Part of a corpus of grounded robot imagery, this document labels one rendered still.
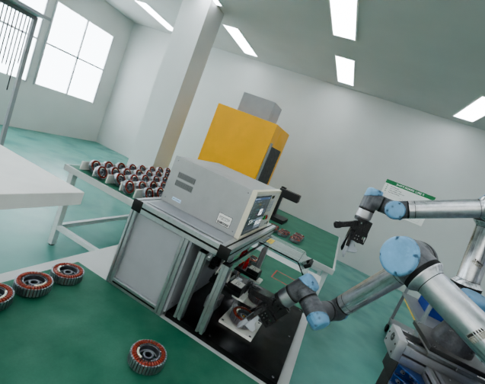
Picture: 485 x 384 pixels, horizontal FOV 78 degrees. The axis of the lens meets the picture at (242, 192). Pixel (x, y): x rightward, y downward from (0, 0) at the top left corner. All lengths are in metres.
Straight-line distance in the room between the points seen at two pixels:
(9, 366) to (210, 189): 0.78
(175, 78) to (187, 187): 4.02
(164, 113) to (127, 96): 3.80
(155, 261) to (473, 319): 0.99
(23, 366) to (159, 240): 0.52
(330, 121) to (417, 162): 1.84
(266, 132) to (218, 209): 3.76
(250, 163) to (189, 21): 2.38
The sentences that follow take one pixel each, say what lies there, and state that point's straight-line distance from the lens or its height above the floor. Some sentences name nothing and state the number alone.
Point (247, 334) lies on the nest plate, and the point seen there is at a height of 0.78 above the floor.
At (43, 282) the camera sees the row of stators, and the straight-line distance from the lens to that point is 1.28.
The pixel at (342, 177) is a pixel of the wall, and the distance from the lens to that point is 6.50.
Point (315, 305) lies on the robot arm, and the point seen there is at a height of 1.03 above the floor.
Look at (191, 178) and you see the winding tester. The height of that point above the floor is 1.25.
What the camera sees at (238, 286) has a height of 0.92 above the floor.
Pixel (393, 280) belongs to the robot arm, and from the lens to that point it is 1.17.
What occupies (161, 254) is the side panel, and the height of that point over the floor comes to 0.96.
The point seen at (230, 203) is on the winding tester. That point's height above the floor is 1.23.
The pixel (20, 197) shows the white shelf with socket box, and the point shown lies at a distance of 0.76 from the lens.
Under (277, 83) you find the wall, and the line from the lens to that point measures 7.05.
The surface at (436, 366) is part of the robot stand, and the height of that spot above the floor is 0.96.
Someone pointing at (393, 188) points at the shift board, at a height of 1.77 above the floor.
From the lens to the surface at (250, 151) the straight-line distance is 4.92.
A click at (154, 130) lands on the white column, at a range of 5.20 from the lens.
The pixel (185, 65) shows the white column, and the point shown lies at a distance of 5.16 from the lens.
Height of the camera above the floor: 1.46
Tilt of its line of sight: 8 degrees down
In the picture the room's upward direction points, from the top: 22 degrees clockwise
